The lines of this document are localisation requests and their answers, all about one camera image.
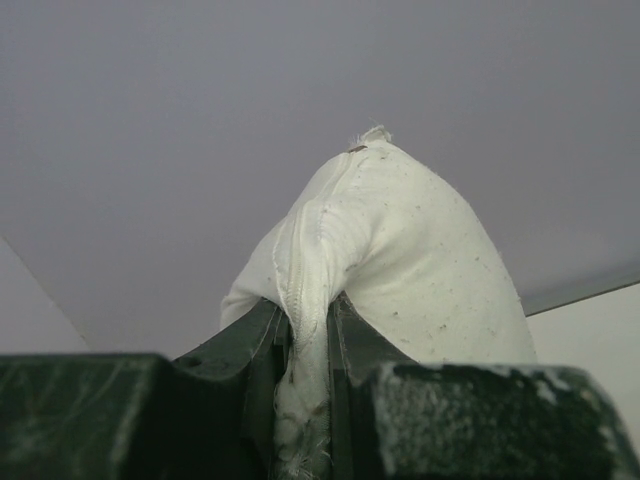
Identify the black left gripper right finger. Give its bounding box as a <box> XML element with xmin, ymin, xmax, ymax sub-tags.
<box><xmin>328</xmin><ymin>296</ymin><xmax>639</xmax><ymax>479</ymax></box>

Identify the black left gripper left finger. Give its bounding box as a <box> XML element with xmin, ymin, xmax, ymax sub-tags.
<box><xmin>1</xmin><ymin>300</ymin><xmax>289</xmax><ymax>479</ymax></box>

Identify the white pillow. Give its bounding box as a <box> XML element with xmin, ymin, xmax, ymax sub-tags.
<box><xmin>220</xmin><ymin>126</ymin><xmax>536</xmax><ymax>479</ymax></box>

